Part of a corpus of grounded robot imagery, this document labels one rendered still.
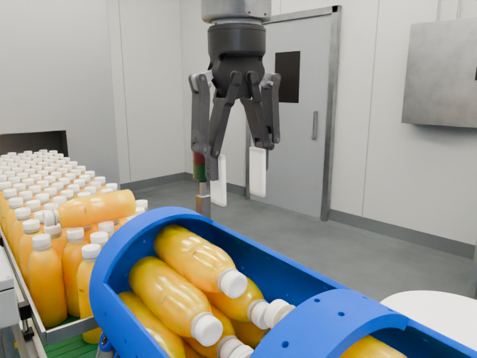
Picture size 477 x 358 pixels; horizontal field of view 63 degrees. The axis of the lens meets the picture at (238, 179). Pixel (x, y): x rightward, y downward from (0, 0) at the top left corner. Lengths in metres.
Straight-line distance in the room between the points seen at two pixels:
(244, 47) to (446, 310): 0.64
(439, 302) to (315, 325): 0.52
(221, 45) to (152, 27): 5.29
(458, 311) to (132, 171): 5.06
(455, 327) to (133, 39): 5.19
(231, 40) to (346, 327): 0.34
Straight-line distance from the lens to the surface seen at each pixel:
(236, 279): 0.59
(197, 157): 1.26
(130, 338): 0.60
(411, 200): 3.95
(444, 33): 3.56
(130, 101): 5.52
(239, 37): 0.49
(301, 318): 0.43
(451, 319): 0.87
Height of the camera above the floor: 1.46
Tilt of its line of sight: 13 degrees down
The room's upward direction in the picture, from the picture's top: straight up
